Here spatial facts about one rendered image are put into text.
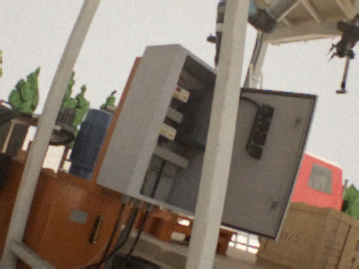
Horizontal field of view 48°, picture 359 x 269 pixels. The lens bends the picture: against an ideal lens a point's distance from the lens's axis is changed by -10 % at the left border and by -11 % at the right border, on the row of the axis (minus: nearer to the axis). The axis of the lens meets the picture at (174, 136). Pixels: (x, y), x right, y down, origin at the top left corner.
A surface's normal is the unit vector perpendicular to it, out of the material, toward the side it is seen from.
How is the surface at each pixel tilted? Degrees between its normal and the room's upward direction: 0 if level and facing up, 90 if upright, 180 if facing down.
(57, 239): 90
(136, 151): 90
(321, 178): 86
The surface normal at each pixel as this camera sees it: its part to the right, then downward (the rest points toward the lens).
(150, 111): -0.65, -0.34
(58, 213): 0.73, 0.14
